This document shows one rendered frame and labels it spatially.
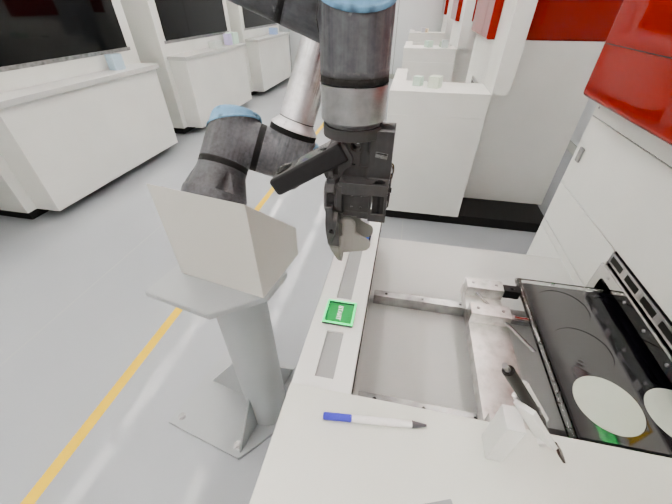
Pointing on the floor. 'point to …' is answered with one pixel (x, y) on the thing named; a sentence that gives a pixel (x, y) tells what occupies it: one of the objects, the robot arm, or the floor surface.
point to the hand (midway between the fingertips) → (336, 252)
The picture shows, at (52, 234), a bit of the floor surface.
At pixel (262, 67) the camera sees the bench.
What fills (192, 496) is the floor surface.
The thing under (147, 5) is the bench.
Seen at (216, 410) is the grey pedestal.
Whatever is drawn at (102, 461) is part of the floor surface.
